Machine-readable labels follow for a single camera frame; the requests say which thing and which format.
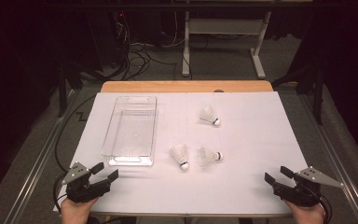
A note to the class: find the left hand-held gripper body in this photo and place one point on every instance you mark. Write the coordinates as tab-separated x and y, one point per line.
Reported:
80	189

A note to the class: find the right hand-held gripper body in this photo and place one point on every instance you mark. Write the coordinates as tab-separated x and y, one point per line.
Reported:
304	194

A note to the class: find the clear plastic tray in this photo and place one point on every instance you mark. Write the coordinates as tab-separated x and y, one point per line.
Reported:
130	133

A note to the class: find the white plastic shuttlecock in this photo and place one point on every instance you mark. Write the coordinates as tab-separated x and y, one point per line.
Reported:
180	154
208	115
206	156

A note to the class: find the person's right hand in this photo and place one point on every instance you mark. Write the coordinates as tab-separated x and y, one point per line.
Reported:
309	215

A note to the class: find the person's left hand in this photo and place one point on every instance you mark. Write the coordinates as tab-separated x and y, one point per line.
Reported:
76	213

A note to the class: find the white board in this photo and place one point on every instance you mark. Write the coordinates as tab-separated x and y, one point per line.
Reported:
174	193

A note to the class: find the black metal stand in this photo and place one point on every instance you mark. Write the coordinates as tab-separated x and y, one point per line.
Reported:
318	99
62	93

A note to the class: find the wooden table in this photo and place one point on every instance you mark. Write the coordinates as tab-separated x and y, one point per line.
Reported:
183	86

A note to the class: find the dark curtain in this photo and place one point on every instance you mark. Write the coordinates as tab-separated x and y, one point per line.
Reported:
12	77
354	77

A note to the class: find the black equipment rack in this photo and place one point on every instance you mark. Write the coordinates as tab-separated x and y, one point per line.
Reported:
105	37

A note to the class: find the aluminium rail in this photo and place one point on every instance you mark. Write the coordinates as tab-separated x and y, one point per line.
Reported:
39	165
328	149

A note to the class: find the white metal desk frame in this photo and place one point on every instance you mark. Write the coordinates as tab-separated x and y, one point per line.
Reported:
223	26

